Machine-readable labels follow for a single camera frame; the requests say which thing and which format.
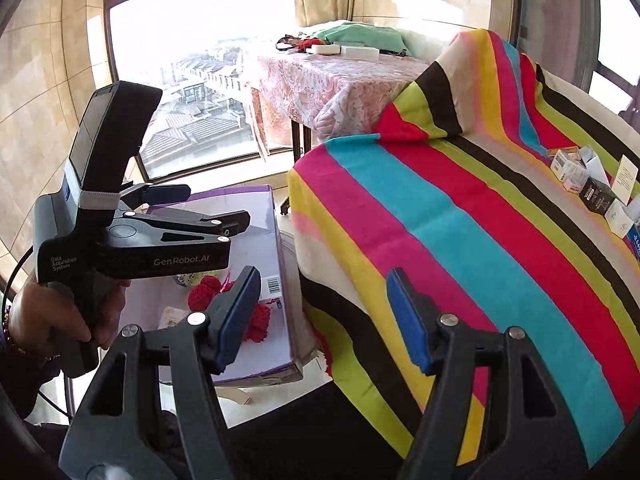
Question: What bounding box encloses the black box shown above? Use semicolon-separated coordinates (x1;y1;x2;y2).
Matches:
577;176;626;216

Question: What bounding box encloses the purple-edged cardboard box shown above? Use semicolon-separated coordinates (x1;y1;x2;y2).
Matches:
117;185;307;388

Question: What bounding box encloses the green cloth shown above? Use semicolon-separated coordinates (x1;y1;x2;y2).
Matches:
304;21;410;57

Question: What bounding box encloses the beaded bracelet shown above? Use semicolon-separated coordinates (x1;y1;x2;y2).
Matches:
1;304;19;356

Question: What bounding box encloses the white box with text panel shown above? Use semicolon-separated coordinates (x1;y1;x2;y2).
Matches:
614;154;640;206

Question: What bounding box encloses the grey-framed window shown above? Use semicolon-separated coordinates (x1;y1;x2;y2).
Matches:
520;0;640;117

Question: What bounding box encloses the side table with pink cloth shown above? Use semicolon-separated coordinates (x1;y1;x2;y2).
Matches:
244;46;432;162

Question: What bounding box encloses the red crochet piece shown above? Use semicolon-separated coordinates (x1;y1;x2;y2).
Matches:
187;276;237;312
244;302;272;344

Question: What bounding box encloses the small printed packet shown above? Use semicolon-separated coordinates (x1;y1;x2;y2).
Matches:
159;306;192;332

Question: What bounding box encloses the yellow crochet piece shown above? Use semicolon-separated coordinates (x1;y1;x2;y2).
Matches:
172;271;221;287

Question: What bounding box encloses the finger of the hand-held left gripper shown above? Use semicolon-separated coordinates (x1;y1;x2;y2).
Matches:
120;183;192;208
114;210;251;247

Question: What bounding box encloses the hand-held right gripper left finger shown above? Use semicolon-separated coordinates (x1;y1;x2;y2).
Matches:
59;266;262;480

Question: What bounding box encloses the person's left hand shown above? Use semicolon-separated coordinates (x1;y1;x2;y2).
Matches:
10;280;132;357

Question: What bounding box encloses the striped tablecloth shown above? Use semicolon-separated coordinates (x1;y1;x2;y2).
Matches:
287;29;640;467

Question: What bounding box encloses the open white carton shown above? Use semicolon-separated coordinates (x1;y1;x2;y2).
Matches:
580;145;612;184

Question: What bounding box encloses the small plain white box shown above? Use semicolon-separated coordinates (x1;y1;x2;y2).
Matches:
604;201;635;239

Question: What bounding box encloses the white box with grey print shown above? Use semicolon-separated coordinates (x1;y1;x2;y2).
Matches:
550;147;589;192

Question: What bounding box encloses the wooden scrap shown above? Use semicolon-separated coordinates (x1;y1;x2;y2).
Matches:
219;386;254;407

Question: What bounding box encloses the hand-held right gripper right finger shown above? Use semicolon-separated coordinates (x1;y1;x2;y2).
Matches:
386;267;591;480

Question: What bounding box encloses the brown-framed window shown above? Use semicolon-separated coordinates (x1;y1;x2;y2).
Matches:
87;0;302;182

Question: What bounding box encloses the person's left forearm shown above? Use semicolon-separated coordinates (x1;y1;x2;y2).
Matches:
0;340;66;423

